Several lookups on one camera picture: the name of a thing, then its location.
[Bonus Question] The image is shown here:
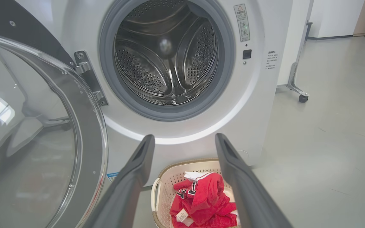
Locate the cream perforated laundry basket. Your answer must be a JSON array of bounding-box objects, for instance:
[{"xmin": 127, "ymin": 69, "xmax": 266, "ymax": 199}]
[{"xmin": 151, "ymin": 158, "xmax": 243, "ymax": 228}]

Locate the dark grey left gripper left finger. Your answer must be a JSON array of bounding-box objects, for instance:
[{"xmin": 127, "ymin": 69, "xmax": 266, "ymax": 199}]
[{"xmin": 83, "ymin": 135, "xmax": 155, "ymax": 228}]

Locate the grey metal leg with caster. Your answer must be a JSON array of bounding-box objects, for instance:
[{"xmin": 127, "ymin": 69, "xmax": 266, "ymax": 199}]
[{"xmin": 286, "ymin": 0, "xmax": 313, "ymax": 103}]

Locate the red jersey garment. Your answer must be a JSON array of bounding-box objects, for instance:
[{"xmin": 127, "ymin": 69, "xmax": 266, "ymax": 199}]
[{"xmin": 170, "ymin": 171, "xmax": 240, "ymax": 228}]

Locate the dark round washing machine door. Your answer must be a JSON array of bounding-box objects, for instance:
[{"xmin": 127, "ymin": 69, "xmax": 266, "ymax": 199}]
[{"xmin": 0, "ymin": 0, "xmax": 109, "ymax": 228}]

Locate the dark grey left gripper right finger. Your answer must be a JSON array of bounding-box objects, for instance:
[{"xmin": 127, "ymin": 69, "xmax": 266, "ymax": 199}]
[{"xmin": 215, "ymin": 133, "xmax": 294, "ymax": 228}]

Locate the white washing machine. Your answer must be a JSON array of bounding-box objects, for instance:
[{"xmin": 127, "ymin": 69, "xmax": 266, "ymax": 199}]
[{"xmin": 15, "ymin": 0, "xmax": 311, "ymax": 187}]

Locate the white warning label sticker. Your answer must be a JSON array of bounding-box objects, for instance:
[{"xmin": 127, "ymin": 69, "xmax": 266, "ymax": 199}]
[{"xmin": 234, "ymin": 4, "xmax": 251, "ymax": 42}]

